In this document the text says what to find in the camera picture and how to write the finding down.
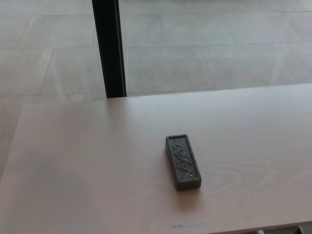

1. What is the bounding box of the dark grey foam eraser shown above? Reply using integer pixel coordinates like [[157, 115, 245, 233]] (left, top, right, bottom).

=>
[[165, 133, 203, 191]]

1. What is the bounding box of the black vertical metal post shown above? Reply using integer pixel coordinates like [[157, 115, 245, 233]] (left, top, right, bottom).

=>
[[92, 0, 127, 98]]

